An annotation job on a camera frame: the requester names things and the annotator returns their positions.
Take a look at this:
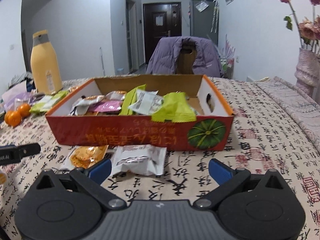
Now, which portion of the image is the white silver snack packet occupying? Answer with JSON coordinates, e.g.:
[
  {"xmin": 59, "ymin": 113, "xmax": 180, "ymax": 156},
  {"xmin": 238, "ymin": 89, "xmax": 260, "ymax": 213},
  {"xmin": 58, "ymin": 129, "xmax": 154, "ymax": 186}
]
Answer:
[{"xmin": 111, "ymin": 145, "xmax": 167, "ymax": 176}]

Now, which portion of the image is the pink snack bag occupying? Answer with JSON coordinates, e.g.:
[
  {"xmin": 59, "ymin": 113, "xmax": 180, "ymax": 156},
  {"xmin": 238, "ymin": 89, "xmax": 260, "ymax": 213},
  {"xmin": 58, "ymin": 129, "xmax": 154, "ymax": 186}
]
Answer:
[{"xmin": 88, "ymin": 100, "xmax": 123, "ymax": 113}]

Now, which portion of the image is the long green snack pack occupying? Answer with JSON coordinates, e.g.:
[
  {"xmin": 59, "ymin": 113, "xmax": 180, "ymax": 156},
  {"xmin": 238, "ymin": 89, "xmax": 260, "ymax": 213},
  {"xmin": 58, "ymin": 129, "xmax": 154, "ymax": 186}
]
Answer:
[{"xmin": 151, "ymin": 92, "xmax": 196, "ymax": 123}]

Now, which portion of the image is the oat crisps snack packet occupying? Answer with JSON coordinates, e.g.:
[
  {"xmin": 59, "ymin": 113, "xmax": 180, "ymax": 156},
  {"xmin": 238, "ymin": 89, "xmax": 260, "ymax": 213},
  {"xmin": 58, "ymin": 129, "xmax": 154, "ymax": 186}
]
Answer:
[{"xmin": 69, "ymin": 95, "xmax": 105, "ymax": 116}]

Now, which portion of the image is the orange crisps packet by box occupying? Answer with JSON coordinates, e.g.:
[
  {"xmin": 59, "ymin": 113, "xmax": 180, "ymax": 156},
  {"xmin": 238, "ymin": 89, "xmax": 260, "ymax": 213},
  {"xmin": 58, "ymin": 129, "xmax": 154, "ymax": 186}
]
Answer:
[{"xmin": 61, "ymin": 145, "xmax": 108, "ymax": 171}]

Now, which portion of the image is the orange mandarin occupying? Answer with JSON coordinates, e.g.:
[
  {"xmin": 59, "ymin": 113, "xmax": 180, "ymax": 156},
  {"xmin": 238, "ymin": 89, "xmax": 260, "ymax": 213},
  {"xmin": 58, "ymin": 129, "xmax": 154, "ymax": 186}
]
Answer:
[
  {"xmin": 17, "ymin": 103, "xmax": 31, "ymax": 118},
  {"xmin": 8, "ymin": 111, "xmax": 22, "ymax": 127}
]

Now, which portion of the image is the small green snack bar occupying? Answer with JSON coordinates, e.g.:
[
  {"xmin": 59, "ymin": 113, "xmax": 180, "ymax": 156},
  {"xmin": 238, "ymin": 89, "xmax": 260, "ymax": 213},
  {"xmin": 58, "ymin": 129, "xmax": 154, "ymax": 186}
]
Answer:
[
  {"xmin": 42, "ymin": 90, "xmax": 69, "ymax": 112},
  {"xmin": 30, "ymin": 95, "xmax": 54, "ymax": 114}
]

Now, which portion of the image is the purple tissue paper bag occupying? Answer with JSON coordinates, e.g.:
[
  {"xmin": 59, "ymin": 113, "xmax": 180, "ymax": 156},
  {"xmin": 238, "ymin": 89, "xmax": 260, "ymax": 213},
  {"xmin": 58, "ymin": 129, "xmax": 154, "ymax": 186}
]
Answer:
[{"xmin": 1, "ymin": 81, "xmax": 32, "ymax": 112}]

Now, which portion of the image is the orange cardboard pumpkin box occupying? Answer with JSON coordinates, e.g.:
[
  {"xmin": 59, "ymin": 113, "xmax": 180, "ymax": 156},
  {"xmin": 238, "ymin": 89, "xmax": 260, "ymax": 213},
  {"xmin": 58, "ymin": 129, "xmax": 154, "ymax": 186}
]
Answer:
[{"xmin": 46, "ymin": 75, "xmax": 234, "ymax": 151}]

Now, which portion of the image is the yellow thermos bottle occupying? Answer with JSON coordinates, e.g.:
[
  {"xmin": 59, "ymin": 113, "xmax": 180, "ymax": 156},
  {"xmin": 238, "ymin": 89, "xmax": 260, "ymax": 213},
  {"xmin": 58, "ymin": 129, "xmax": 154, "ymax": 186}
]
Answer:
[{"xmin": 30, "ymin": 30, "xmax": 62, "ymax": 95}]

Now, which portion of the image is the folded pink quilt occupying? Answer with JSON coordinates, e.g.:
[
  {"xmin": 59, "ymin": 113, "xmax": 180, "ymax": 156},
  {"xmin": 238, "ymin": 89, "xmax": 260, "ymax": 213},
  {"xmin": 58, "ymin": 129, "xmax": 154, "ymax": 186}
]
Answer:
[{"xmin": 253, "ymin": 76, "xmax": 320, "ymax": 150}]

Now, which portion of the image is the wooden chair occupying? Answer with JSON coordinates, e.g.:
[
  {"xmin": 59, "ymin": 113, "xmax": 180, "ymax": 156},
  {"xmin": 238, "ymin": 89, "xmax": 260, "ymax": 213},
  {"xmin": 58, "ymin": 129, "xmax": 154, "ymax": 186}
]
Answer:
[{"xmin": 176, "ymin": 45, "xmax": 197, "ymax": 74}]

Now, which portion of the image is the purple down jacket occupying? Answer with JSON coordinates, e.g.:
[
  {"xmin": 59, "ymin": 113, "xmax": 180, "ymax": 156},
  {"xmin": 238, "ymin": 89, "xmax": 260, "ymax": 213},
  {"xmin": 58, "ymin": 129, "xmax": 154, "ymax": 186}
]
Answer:
[{"xmin": 146, "ymin": 36, "xmax": 224, "ymax": 77}]

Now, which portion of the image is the pink textured vase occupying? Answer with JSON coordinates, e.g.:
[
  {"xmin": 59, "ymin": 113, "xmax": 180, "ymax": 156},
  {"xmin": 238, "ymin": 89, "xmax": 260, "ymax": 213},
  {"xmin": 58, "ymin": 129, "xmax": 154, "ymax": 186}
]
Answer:
[{"xmin": 295, "ymin": 48, "xmax": 319, "ymax": 98}]

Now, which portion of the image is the grey refrigerator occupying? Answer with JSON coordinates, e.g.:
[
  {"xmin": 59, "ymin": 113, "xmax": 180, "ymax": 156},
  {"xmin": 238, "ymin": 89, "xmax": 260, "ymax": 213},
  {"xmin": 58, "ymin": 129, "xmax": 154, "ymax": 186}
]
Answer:
[{"xmin": 189, "ymin": 0, "xmax": 219, "ymax": 45}]

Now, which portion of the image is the dark entrance door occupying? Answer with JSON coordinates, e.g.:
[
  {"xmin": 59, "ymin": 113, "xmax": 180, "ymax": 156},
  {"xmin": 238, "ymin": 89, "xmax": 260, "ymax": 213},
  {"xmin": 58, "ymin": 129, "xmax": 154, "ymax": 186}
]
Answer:
[{"xmin": 143, "ymin": 2, "xmax": 182, "ymax": 64}]

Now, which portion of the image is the dried pink roses bouquet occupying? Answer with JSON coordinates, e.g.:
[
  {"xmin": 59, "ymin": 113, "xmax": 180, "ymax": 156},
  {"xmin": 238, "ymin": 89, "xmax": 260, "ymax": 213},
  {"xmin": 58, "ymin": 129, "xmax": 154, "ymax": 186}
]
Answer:
[{"xmin": 278, "ymin": 0, "xmax": 319, "ymax": 55}]

